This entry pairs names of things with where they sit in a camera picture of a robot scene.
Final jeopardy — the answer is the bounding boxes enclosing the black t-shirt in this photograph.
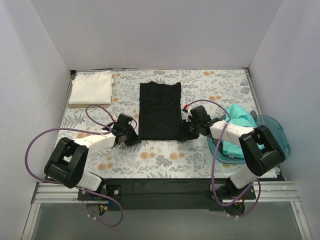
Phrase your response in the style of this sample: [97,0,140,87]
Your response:
[138,81,182,141]

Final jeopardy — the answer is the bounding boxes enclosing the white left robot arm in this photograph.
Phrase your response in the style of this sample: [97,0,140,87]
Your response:
[44,113,141,200]

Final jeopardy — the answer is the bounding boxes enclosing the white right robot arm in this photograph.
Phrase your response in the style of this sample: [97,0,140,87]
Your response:
[178,104,290,199]

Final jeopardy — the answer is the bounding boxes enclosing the teal plastic basket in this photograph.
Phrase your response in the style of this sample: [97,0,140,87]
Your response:
[216,111,291,165]

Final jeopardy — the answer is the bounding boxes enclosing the brown cardboard board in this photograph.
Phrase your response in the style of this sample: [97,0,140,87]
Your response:
[67,103,110,108]

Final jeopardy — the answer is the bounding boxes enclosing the teal t-shirt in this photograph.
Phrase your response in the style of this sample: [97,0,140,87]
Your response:
[221,104,257,159]

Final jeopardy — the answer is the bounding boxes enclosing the folded white t-shirt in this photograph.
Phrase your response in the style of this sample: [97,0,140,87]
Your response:
[69,71,114,105]

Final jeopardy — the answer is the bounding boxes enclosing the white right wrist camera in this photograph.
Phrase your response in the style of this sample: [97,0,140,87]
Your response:
[182,104,193,122]

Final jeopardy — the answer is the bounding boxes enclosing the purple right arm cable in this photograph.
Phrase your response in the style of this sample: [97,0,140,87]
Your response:
[183,99,262,217]

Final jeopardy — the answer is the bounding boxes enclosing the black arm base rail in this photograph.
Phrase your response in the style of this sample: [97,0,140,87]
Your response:
[77,177,257,213]

